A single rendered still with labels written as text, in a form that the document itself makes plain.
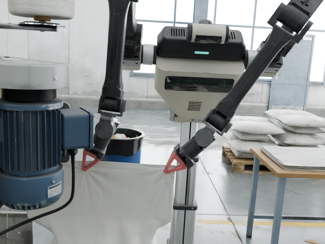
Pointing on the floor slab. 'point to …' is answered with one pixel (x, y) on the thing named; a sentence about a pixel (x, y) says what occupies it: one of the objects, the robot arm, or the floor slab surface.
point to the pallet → (240, 162)
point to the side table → (259, 155)
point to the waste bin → (125, 146)
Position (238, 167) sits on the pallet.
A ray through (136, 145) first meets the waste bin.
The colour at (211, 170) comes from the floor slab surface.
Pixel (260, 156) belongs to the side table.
